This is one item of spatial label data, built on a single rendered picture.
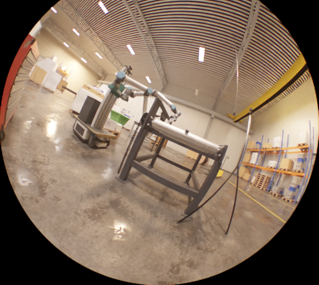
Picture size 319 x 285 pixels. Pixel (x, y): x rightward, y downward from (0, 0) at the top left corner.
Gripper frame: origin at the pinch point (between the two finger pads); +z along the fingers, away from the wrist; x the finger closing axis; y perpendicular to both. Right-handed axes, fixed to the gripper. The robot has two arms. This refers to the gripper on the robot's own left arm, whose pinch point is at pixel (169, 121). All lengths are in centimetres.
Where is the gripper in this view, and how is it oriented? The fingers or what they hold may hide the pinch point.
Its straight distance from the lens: 178.8
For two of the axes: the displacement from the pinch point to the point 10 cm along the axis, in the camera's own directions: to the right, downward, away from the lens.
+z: -7.0, 5.4, -4.7
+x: 7.2, 5.3, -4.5
